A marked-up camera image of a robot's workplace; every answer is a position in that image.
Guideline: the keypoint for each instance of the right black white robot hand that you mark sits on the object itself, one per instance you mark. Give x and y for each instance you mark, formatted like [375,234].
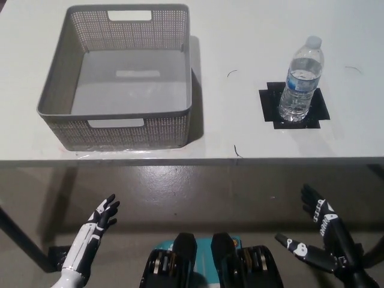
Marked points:
[333,237]

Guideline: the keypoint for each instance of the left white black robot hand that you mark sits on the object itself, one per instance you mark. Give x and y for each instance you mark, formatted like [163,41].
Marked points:
[87,240]

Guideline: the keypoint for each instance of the clear plastic water bottle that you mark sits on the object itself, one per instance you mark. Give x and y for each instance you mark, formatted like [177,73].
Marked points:
[297,90]

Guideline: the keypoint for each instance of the black table foot plate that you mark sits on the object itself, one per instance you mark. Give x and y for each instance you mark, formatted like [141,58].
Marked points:
[58,256]

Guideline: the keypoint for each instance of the black table leg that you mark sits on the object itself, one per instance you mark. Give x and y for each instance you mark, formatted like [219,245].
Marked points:
[21,234]

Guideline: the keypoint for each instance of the black teal robot body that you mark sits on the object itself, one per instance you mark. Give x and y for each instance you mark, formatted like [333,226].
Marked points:
[186,264]

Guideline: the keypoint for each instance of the grey perforated plastic basket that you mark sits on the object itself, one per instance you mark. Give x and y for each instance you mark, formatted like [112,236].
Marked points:
[120,132]

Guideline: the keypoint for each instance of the black tape patch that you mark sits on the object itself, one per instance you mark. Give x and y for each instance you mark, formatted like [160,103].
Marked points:
[270,105]

